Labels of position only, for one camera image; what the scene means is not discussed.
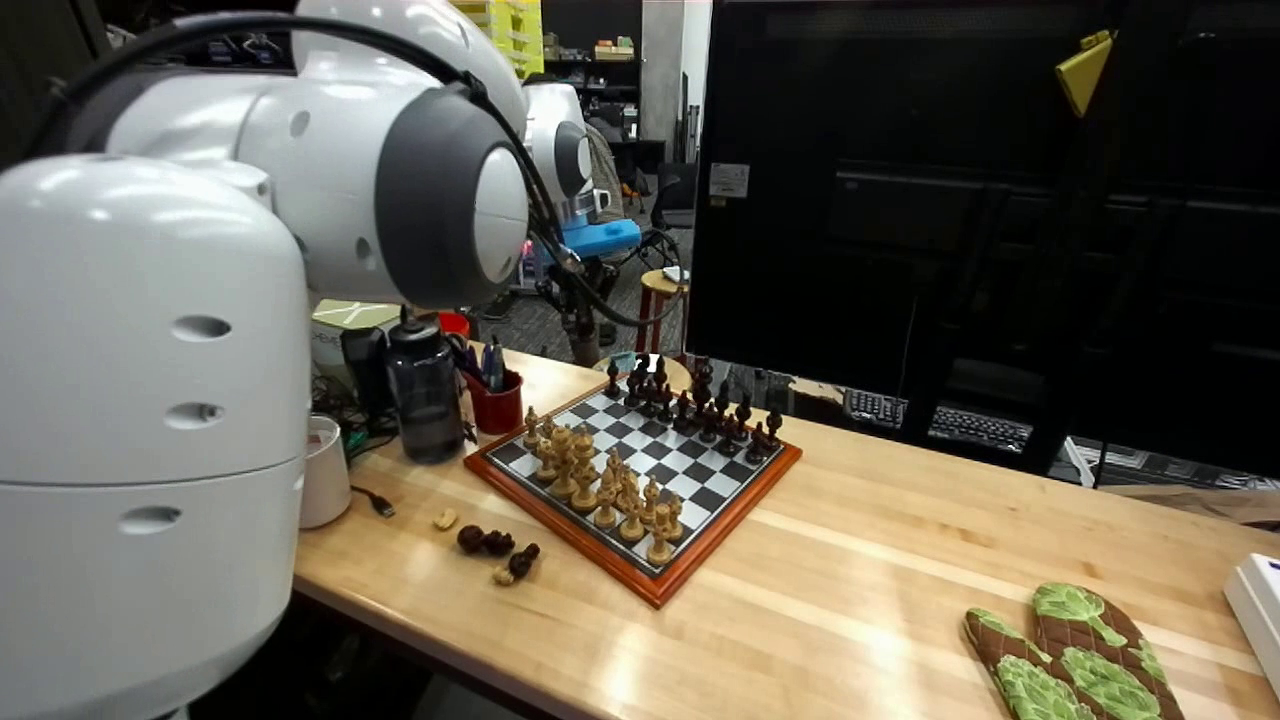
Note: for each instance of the green brown oven mitt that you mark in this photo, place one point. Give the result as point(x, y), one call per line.
point(1074, 659)

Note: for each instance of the dark chess piece on table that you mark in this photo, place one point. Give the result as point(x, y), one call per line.
point(496, 540)
point(470, 538)

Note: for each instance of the dark chess piece lying down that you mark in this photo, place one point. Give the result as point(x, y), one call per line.
point(516, 564)

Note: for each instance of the wooden framed chess board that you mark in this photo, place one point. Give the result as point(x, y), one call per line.
point(717, 490)

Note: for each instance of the light chess pieces group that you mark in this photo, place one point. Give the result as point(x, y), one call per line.
point(600, 490)

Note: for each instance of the white cup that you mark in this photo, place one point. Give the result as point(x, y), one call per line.
point(327, 474)

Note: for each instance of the red pen cup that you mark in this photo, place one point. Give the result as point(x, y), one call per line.
point(492, 395)

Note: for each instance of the yellow triangle marker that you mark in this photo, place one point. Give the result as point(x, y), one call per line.
point(1081, 68)

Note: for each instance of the white box at edge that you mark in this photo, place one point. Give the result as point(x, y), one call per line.
point(1254, 592)

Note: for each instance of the yellow storage shelf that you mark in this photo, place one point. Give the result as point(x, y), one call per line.
point(513, 26)

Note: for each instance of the black jar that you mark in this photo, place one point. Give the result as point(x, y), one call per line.
point(425, 388)

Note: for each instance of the dark chess pieces group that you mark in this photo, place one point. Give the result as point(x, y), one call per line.
point(700, 411)

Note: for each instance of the light chess piece on table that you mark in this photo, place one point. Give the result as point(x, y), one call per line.
point(446, 522)

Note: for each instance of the black cabinet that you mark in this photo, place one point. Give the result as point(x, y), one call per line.
point(896, 197)

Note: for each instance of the wooden stool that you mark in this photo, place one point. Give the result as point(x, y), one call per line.
point(663, 292)

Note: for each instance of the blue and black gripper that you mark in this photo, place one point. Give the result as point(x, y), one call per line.
point(584, 274)

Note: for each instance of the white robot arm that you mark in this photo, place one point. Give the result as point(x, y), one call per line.
point(161, 254)

